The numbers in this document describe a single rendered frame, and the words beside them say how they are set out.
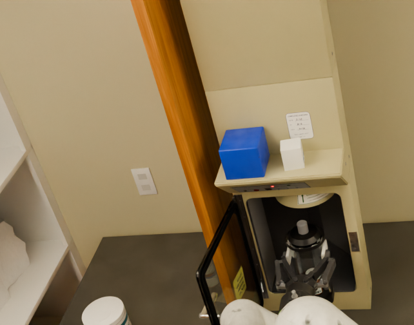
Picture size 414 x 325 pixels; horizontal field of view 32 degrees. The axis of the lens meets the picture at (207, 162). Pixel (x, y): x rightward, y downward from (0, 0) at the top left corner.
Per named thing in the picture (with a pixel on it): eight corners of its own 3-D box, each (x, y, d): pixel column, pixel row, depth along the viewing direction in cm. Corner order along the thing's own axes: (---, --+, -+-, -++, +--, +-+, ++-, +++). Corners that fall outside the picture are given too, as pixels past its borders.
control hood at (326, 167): (229, 187, 196) (221, 157, 191) (350, 179, 186) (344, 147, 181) (222, 214, 187) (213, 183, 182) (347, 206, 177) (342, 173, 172)
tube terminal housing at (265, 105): (275, 256, 241) (222, 48, 201) (373, 252, 231) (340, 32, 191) (264, 311, 221) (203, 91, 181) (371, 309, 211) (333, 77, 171)
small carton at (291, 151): (284, 160, 183) (280, 140, 180) (304, 157, 182) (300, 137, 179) (284, 171, 179) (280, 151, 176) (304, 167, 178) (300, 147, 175)
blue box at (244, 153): (233, 158, 190) (225, 129, 185) (270, 155, 186) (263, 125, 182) (226, 180, 182) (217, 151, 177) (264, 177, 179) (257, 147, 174)
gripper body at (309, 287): (313, 291, 179) (316, 265, 187) (279, 291, 182) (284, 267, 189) (318, 313, 183) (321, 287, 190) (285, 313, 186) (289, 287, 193)
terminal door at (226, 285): (264, 303, 216) (235, 197, 196) (233, 385, 194) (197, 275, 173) (261, 303, 217) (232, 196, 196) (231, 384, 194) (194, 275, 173)
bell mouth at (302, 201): (278, 173, 213) (275, 158, 211) (339, 168, 208) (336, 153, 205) (270, 210, 199) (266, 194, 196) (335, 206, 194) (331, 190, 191)
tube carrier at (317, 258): (300, 282, 213) (287, 224, 203) (336, 281, 210) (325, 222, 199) (296, 308, 204) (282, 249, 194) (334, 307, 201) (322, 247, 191)
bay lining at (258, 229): (280, 239, 235) (258, 149, 217) (360, 235, 228) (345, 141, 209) (269, 292, 216) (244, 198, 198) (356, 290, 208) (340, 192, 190)
